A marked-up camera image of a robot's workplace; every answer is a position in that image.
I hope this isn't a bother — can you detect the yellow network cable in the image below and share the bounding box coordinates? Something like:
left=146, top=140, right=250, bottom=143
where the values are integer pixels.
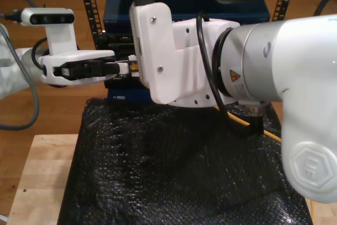
left=130, top=63, right=316, bottom=225

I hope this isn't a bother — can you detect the black rack server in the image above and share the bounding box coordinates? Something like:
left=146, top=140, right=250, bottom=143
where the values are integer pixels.
left=94, top=32, right=137, bottom=64

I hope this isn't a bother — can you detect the blue flat base box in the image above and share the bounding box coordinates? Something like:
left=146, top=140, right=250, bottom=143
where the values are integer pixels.
left=107, top=87, right=156, bottom=103

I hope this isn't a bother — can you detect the black bubble mat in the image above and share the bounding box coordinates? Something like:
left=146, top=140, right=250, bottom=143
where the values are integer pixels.
left=56, top=97, right=314, bottom=225

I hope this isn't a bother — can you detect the looped black cable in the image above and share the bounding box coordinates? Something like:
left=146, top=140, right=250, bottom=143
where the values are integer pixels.
left=31, top=36, right=48, bottom=75

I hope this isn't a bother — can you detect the grey cable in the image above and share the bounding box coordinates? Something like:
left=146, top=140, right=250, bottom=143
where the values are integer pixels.
left=0, top=0, right=40, bottom=131

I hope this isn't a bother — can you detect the black elbow-plug cable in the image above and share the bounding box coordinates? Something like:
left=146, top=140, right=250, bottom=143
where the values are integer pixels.
left=196, top=14, right=264, bottom=139

